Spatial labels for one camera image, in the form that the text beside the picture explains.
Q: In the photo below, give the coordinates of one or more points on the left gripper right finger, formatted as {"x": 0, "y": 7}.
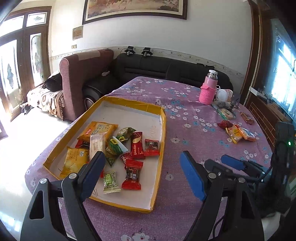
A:
{"x": 195, "y": 174}

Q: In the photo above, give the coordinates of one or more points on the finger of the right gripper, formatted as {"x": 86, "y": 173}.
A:
{"x": 249, "y": 167}

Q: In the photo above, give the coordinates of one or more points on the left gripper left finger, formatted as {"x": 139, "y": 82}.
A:
{"x": 90, "y": 175}

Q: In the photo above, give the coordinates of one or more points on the green white candy packet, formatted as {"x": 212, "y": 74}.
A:
{"x": 110, "y": 183}

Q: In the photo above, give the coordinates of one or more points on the orange striped cracker packet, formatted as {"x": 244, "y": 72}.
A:
{"x": 238, "y": 133}

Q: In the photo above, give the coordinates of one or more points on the beige biscuit packet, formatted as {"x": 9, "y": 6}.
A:
{"x": 97, "y": 143}

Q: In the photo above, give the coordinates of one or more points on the green pea snack bag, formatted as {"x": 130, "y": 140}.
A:
{"x": 116, "y": 145}

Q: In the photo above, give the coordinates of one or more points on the red chocolate candy packet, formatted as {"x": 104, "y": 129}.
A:
{"x": 133, "y": 168}

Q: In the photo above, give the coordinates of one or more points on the dark red snack pouch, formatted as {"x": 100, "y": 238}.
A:
{"x": 225, "y": 124}

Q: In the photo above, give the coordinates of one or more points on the yellow chip bag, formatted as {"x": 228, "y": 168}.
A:
{"x": 75, "y": 159}

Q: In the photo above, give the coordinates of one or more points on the purple floral tablecloth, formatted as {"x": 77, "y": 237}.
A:
{"x": 177, "y": 213}

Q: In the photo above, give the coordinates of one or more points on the small red candy packet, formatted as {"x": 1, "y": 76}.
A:
{"x": 151, "y": 148}

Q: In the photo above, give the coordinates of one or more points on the round green label biscuit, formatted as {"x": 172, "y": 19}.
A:
{"x": 226, "y": 114}

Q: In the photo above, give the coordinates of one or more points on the tall red wafer packet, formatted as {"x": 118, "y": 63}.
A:
{"x": 137, "y": 151}

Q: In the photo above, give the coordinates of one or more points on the yellow taped shallow box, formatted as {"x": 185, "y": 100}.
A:
{"x": 147, "y": 118}

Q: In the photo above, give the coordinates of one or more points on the white plastic cup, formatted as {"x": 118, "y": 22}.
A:
{"x": 224, "y": 95}

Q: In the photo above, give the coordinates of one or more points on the pink sleeved thermos bottle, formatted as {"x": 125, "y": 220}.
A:
{"x": 208, "y": 88}

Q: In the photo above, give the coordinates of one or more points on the maroon armchair sofa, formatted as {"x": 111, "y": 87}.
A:
{"x": 61, "y": 95}

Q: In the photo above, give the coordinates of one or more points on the black leather sofa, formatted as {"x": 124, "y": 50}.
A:
{"x": 125, "y": 68}

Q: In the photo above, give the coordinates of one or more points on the wooden glass door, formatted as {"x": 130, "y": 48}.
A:
{"x": 24, "y": 56}

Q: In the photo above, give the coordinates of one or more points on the framed wall painting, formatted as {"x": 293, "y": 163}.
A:
{"x": 101, "y": 10}

